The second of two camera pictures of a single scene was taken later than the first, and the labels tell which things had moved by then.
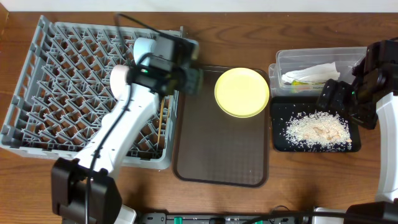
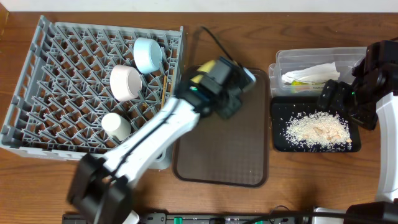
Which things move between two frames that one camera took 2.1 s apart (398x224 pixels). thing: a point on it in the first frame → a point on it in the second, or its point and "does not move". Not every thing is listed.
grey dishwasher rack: [64, 94] does not move
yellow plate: [241, 93] → [205, 68]
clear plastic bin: [299, 72] does not move
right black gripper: [341, 88] does not move
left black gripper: [194, 80] → [232, 105]
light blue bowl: [141, 46] does not move
